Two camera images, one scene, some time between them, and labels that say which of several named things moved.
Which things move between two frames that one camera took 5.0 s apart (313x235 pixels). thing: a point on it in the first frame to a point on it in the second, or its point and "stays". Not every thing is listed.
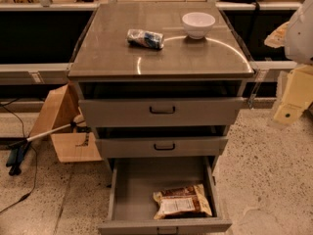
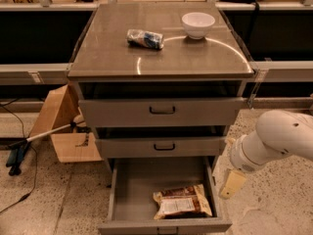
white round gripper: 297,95 to 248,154
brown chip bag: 182,202 stays
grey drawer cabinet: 161,84 stays
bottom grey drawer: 133,180 stays
